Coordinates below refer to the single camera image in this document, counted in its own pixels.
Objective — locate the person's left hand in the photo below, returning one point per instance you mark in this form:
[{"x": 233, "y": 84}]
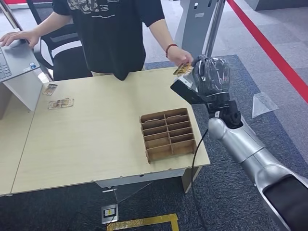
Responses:
[{"x": 179, "y": 55}]

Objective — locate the person's right hand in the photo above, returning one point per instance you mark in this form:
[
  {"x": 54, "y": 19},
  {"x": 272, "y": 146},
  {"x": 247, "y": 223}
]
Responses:
[{"x": 26, "y": 35}]

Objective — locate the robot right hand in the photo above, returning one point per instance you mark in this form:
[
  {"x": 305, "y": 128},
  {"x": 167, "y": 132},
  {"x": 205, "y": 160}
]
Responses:
[{"x": 213, "y": 76}]

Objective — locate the person's left forearm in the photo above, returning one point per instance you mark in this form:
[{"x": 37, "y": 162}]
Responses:
[{"x": 162, "y": 33}]

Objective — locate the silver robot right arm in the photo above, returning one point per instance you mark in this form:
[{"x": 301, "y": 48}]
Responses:
[{"x": 255, "y": 156}]

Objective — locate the person's right forearm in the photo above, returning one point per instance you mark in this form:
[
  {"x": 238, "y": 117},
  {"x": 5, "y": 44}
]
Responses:
[{"x": 53, "y": 24}]

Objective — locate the person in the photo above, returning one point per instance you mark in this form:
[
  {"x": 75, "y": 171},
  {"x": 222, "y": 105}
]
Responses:
[{"x": 112, "y": 38}]

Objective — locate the grey laptop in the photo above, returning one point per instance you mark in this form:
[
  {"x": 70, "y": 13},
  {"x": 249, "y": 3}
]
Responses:
[{"x": 16, "y": 60}]

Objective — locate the grey kiosk stand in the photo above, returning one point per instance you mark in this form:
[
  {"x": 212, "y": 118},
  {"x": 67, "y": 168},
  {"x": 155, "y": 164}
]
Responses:
[{"x": 192, "y": 28}]

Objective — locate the black office chair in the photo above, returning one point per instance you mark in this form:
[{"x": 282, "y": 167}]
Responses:
[{"x": 65, "y": 54}]

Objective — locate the white laptop stand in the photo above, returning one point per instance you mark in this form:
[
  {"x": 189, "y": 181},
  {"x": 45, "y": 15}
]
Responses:
[{"x": 26, "y": 91}]

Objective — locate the clear plastic sheet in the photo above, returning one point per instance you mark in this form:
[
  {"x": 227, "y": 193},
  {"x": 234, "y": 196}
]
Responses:
[{"x": 263, "y": 103}]

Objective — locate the red barrier belt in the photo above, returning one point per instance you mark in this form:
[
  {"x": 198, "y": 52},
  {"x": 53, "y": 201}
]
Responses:
[{"x": 272, "y": 52}]

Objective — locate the brown wooden slotted tray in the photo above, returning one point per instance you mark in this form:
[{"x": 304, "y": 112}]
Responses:
[{"x": 166, "y": 137}]

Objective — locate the grey platform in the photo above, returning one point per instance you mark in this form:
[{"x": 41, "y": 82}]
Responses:
[{"x": 276, "y": 3}]

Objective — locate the metal floor socket box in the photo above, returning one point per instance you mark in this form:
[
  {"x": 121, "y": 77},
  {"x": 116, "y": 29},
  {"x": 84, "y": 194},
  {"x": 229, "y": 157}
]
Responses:
[{"x": 109, "y": 214}]

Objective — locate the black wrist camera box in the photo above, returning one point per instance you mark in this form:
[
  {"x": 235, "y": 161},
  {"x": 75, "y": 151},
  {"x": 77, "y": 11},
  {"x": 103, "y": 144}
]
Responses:
[{"x": 186, "y": 91}]

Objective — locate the chrome stanchion post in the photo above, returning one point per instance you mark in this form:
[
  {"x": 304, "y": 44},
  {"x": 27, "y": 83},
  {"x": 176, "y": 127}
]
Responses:
[{"x": 213, "y": 28}]

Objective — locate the grey desk frame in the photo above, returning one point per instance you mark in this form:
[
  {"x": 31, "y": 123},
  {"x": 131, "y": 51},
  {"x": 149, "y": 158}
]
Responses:
[{"x": 140, "y": 178}]

